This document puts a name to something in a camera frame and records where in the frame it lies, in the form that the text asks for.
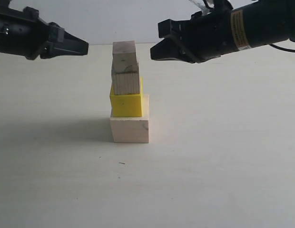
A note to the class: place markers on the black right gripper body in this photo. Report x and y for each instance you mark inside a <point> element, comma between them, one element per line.
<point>204,36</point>

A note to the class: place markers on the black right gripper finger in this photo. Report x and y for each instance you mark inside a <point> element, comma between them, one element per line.
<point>187,60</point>
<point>166,48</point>

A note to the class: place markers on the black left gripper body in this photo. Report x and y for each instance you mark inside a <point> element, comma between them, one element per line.
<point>24,33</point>

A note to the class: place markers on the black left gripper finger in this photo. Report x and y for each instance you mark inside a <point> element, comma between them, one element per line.
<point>73,41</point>
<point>68,48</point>

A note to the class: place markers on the small natural wooden cube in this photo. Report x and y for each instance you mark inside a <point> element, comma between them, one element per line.
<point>124,57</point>

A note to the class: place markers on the medium natural wooden cube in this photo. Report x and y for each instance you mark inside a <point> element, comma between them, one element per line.
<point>127,82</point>

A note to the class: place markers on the yellow cube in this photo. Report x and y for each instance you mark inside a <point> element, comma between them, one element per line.
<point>127,105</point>

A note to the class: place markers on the large pale wooden cube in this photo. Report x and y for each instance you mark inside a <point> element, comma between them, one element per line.
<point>131,129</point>

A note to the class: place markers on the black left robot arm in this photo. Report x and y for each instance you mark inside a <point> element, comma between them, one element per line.
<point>24,33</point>

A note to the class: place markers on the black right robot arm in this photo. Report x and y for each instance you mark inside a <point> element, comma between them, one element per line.
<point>261,23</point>

